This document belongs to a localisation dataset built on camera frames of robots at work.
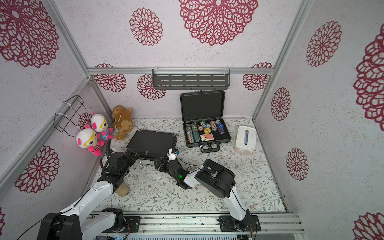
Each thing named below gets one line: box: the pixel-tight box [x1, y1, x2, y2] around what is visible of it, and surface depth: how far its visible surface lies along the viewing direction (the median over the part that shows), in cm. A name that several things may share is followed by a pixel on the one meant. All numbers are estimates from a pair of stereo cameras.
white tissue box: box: [234, 125, 257, 156], surface depth 101 cm
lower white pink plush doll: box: [76, 124, 105, 157], surface depth 87 cm
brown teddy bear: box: [111, 105, 134, 141], surface depth 112 cm
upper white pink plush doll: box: [91, 113, 114, 141], surface depth 97 cm
